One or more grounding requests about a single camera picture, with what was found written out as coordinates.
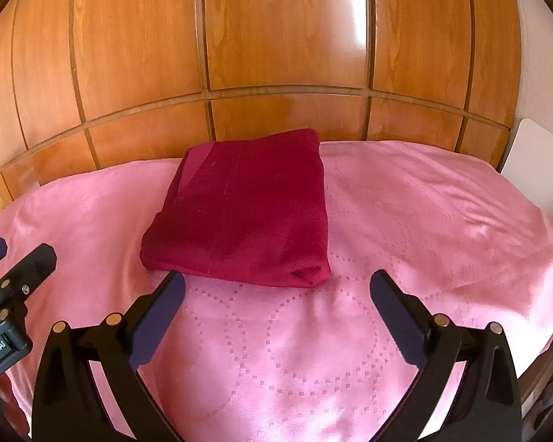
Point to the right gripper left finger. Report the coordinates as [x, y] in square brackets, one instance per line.
[67, 405]

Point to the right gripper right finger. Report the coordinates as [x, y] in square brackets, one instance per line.
[487, 405]

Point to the dark red long-sleeve shirt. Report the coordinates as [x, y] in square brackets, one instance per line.
[248, 211]

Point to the pink bedspread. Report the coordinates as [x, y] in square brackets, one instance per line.
[246, 362]

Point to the white bedside table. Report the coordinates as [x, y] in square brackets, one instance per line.
[529, 164]

